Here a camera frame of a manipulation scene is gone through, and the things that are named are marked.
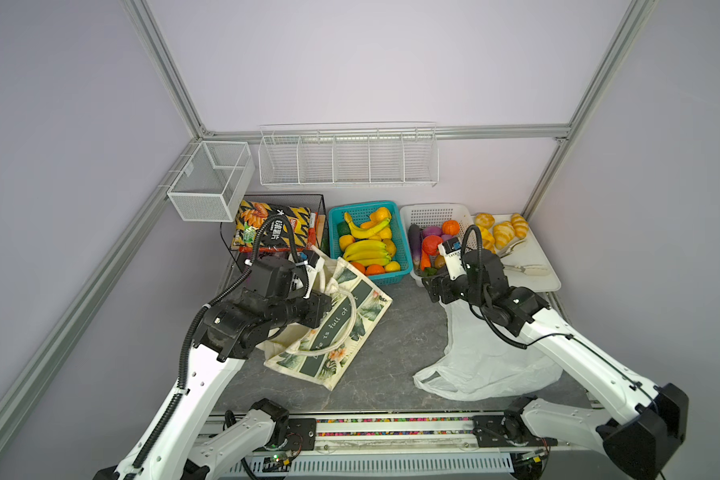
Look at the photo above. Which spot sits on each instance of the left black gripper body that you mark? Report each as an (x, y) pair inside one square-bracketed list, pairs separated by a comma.
[(307, 311)]

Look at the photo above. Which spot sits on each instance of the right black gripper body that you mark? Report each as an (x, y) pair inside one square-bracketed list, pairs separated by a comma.
[(450, 290)]

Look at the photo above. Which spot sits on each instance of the cream canvas tote bag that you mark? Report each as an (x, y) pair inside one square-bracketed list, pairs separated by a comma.
[(322, 355)]

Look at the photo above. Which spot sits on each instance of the white plastic grocery bag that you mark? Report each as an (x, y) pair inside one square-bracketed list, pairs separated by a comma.
[(478, 365)]

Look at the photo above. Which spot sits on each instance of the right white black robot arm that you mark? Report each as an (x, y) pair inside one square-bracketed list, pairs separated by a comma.
[(523, 319)]

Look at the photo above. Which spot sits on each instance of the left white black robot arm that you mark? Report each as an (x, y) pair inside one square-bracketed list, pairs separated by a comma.
[(270, 295)]

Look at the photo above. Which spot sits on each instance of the red tomato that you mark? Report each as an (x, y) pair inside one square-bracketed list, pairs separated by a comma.
[(430, 245)]

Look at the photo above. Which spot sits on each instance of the dark purple eggplant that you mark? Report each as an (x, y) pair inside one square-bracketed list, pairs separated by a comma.
[(415, 243)]

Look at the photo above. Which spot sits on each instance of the white plastic vegetable basket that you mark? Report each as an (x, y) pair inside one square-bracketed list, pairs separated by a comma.
[(430, 217)]

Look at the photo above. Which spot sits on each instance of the croissant top left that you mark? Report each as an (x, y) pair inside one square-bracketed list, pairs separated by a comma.
[(484, 220)]

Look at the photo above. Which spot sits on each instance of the croissant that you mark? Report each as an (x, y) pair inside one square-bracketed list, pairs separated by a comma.
[(484, 220), (503, 234), (520, 226)]

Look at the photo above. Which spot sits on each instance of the yellow banana bunch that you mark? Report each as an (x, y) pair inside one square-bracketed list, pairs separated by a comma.
[(368, 251)]

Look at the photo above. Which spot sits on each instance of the black yellow chips bag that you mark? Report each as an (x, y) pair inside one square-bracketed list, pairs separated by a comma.
[(276, 221)]

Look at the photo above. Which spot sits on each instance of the croissant middle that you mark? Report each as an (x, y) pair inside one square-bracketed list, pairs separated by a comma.
[(503, 234)]

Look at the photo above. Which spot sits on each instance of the white tray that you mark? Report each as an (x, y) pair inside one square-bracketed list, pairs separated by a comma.
[(528, 251)]

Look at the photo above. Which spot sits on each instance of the teal plastic fruit basket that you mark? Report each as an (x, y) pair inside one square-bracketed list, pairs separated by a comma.
[(393, 236)]

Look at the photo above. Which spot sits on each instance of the single yellow banana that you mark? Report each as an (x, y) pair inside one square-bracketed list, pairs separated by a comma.
[(362, 233)]

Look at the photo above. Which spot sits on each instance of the croissant right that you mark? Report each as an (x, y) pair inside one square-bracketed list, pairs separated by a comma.
[(520, 226)]

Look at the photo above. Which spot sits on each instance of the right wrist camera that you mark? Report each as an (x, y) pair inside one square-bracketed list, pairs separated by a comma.
[(450, 250)]

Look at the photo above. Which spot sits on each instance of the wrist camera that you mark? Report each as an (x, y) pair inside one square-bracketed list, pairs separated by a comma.
[(450, 250), (310, 266)]

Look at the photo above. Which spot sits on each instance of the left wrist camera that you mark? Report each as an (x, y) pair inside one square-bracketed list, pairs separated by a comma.
[(310, 266)]

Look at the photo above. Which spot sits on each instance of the black wire wooden shelf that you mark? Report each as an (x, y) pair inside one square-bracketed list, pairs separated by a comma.
[(317, 234)]

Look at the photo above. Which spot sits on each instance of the white mesh wall basket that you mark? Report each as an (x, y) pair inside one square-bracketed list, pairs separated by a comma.
[(213, 181)]

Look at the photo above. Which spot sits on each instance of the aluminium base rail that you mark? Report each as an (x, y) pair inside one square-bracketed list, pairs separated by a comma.
[(390, 438)]

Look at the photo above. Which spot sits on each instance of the white wire wall rack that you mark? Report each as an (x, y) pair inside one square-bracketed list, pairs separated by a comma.
[(349, 154)]

